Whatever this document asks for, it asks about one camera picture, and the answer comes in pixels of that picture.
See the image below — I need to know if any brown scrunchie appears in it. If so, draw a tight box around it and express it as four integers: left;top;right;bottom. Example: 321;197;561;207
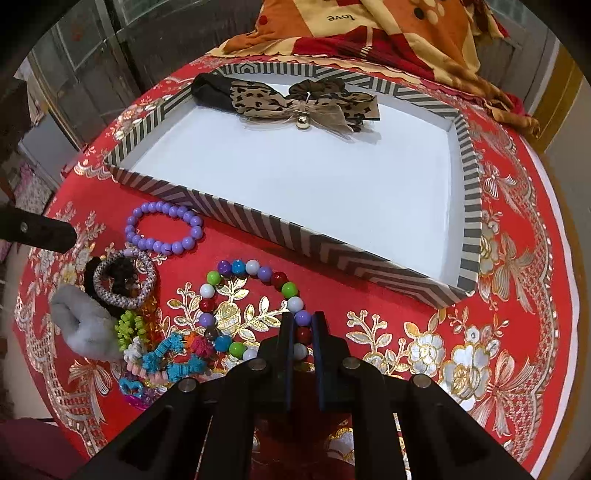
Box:
289;78;348;100

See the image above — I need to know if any black scrunchie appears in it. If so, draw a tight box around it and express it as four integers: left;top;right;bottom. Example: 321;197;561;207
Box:
83;256;145;297

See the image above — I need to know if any white fluffy scrunchie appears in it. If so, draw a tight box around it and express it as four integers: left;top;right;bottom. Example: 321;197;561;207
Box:
50;284;125;359

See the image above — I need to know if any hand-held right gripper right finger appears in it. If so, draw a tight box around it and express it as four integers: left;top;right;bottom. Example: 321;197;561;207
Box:
312;312;533;480

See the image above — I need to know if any pile of colourful hair ties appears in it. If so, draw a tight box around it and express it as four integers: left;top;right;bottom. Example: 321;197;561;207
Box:
115;309;218;409

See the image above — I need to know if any metal glass door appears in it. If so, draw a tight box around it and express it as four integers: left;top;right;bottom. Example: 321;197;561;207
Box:
25;0;222;155

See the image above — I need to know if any purple bead bracelet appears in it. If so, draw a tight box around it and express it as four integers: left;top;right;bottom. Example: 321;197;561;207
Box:
126;200;205;256

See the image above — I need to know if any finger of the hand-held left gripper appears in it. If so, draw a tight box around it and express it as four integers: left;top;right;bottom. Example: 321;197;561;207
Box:
0;205;78;254

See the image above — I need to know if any orange clear bead bracelet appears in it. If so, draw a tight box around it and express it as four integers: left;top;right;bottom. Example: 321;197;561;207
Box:
139;295;160;343

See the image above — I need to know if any lilac woven hair tie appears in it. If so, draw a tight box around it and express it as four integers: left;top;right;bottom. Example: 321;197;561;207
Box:
92;251;158;309

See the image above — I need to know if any black leopard print headband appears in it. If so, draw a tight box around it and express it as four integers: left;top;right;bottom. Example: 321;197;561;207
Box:
191;74;380;136

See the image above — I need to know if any striped cardboard box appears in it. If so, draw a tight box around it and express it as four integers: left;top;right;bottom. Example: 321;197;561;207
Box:
102;62;483;308

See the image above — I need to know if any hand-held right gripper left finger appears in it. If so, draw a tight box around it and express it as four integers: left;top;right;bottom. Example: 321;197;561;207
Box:
74;311;298;480

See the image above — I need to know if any yellow door frame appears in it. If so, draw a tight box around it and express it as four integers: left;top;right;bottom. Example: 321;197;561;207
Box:
531;46;591;160

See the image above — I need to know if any multicolour bead bracelet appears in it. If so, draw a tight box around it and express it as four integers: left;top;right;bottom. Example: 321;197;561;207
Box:
198;259;315;363

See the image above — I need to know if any orange patterned blanket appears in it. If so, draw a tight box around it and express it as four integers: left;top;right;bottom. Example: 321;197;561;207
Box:
217;0;541;137

